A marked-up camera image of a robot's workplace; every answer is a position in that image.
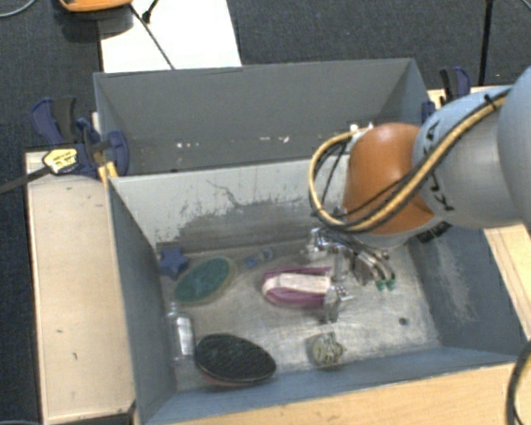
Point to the green oval disc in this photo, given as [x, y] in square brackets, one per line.
[204, 280]

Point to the clear plastic bottle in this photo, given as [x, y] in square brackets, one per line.
[180, 331]

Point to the blue star-shaped toy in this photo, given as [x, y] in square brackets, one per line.
[172, 262]

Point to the pale wood board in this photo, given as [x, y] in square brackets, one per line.
[75, 283]

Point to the grey metal bin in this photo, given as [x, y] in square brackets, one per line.
[246, 114]

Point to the black oval disc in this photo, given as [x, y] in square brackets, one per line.
[234, 358]

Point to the olive crumpled lump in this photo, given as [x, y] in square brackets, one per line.
[326, 350]

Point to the purple and white band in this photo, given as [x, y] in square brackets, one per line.
[292, 290]

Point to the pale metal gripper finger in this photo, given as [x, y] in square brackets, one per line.
[337, 299]

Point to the black cylinder on white bracket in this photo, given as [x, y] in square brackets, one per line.
[433, 233]

